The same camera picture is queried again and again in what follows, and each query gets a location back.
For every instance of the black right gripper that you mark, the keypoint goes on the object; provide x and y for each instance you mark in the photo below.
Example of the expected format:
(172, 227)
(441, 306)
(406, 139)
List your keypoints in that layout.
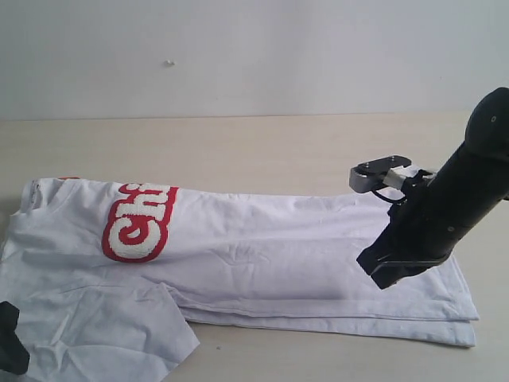
(423, 230)

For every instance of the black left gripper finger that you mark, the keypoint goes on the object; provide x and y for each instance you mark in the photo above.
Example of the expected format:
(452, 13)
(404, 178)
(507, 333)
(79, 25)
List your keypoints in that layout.
(14, 356)

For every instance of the white t-shirt red lettering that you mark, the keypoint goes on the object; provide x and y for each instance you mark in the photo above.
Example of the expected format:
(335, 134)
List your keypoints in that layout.
(108, 276)

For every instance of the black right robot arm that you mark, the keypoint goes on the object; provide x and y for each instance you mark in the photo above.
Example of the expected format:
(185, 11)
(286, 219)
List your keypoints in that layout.
(483, 155)

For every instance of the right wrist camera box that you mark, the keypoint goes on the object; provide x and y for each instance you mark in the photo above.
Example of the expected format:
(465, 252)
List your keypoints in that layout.
(368, 176)

